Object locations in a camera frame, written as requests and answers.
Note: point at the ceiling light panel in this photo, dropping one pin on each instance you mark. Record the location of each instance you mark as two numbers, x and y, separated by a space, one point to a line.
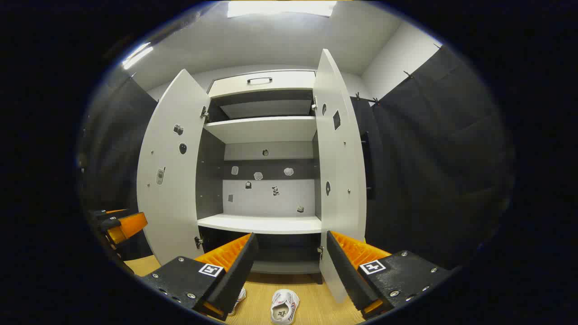
137 56
280 8

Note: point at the white shoe cabinet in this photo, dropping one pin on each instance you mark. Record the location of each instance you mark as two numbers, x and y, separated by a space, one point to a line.
271 198

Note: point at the white cabinet shelf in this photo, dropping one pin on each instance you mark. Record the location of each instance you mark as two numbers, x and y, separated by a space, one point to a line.
262 128
262 223

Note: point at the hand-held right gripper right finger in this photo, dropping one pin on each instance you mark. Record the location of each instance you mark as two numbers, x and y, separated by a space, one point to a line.
345 275

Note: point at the white shoe cabinet door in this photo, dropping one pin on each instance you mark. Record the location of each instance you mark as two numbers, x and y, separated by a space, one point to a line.
171 203
338 158

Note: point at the white cabinet drawer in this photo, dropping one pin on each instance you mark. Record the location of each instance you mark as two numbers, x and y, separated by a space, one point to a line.
289 81

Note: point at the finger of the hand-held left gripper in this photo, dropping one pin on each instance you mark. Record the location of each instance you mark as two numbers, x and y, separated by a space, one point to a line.
115 213
131 225

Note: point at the white canvas shoe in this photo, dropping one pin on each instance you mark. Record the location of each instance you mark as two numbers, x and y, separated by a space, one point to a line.
240 297
284 300

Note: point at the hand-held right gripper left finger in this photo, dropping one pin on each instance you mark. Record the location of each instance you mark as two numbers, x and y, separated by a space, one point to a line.
235 280

